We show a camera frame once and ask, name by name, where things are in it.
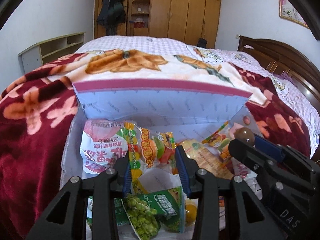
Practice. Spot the dark hanging jackets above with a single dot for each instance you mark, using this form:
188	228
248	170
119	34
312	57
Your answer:
111	15

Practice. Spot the green pea snack bag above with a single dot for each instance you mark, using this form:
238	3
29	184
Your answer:
148	212

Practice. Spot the green pea snack bag barcode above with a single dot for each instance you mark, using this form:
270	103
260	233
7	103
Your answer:
106	212

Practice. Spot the pink peach jelly pouch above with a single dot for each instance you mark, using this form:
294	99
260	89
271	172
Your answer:
102	143

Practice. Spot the yellow egg jelly cup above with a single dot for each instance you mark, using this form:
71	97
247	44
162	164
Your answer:
190	212

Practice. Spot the wooden wardrobe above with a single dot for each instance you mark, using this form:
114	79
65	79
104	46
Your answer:
182	20

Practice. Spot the red pot on shelf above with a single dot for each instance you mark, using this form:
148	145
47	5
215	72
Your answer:
139	24

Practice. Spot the dark wooden headboard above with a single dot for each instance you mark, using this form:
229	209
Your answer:
278	58

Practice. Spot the colourful gummy candy packet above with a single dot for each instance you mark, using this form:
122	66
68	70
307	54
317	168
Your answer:
149	149

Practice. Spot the brown chocolate ball candy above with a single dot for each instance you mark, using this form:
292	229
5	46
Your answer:
246	135

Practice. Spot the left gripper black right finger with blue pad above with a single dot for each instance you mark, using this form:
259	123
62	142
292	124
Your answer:
227	209

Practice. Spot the black bag near wardrobe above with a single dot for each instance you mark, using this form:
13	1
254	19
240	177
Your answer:
202	43

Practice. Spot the orange rice cracker packet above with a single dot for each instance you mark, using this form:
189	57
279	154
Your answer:
205	159

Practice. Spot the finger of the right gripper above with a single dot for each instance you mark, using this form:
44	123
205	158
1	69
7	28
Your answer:
272	150
250	157

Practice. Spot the pink cardboard box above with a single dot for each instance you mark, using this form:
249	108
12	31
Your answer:
188	109

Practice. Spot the yellow candy packet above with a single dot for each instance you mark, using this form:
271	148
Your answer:
136	185

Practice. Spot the framed wedding photo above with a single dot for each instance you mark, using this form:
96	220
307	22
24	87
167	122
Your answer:
288	12

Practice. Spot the pink checked bed sheet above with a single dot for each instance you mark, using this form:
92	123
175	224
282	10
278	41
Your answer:
286	90

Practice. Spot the white low shelf unit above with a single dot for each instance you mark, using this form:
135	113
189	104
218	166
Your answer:
49	50

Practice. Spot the red floral plush blanket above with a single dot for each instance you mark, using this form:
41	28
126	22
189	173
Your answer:
37	110

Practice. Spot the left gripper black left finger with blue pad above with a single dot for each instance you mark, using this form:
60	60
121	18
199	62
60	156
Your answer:
65	217

